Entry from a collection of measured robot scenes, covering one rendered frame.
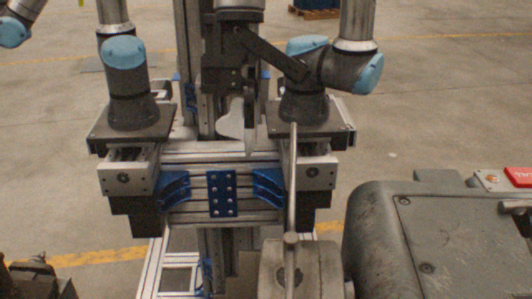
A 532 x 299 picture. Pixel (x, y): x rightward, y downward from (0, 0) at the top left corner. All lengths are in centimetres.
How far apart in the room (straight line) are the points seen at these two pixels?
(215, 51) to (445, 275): 46
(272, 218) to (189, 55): 57
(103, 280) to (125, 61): 153
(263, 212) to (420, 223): 71
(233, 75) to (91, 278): 200
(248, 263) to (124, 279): 173
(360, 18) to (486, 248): 60
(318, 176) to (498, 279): 60
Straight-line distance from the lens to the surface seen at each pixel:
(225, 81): 62
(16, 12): 117
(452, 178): 89
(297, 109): 120
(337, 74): 111
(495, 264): 72
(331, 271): 66
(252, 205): 134
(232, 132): 63
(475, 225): 78
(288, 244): 58
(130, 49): 118
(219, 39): 63
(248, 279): 75
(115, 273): 248
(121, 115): 123
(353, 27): 108
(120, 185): 119
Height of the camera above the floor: 171
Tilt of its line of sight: 30 degrees down
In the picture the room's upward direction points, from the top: straight up
